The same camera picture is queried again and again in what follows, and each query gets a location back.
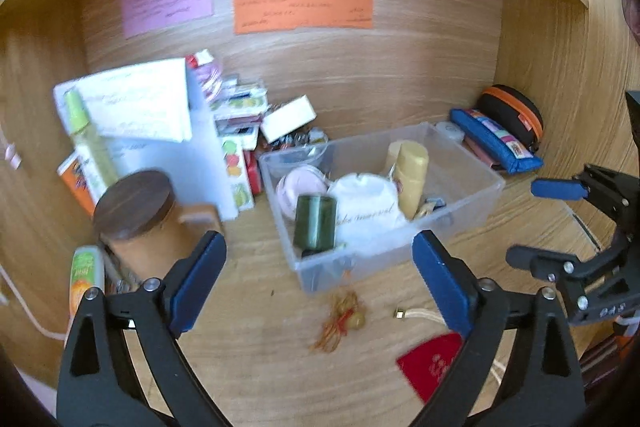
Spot white cable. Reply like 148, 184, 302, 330
0, 264, 69, 341

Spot wooden desktop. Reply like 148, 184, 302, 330
15, 177, 623, 427

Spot black and orange round case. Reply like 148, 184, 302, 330
480, 84, 545, 152

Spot small white box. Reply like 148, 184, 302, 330
261, 95, 317, 144

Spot blue pencil case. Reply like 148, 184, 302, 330
449, 108, 545, 176

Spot cord with gold end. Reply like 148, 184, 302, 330
393, 306, 445, 324

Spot orange box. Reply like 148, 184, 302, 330
56, 152, 97, 216

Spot white cloth pouch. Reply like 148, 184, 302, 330
327, 173, 409, 249

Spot red packets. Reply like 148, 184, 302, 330
185, 49, 224, 98

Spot red envelope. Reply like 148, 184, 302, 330
396, 332, 464, 404

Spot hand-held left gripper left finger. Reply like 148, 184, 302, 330
56, 230, 228, 427

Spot white paper stack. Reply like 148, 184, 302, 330
54, 58, 239, 222

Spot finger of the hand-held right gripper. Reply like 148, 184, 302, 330
531, 164, 640, 228
506, 245, 602, 294

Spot clear plastic bin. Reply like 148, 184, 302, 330
258, 122, 506, 294

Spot yellow-green spray bottle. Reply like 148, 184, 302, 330
64, 89, 119, 204

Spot pale yellow cream tube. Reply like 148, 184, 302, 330
392, 142, 430, 221

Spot brown mug with wooden lid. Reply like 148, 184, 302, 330
92, 170, 224, 295

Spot dark green glass jar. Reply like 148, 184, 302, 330
294, 194, 337, 258

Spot beige round bottle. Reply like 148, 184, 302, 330
384, 140, 405, 178

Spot pink round case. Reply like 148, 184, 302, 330
276, 167, 329, 219

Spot white and orange lotion tube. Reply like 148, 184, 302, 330
67, 245, 106, 324

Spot orange paper note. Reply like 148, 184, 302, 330
232, 0, 375, 36

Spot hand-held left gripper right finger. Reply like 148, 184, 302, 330
411, 229, 586, 427

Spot fruit print box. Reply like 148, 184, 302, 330
222, 137, 256, 210

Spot gold and red tassel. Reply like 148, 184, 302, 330
310, 289, 369, 351

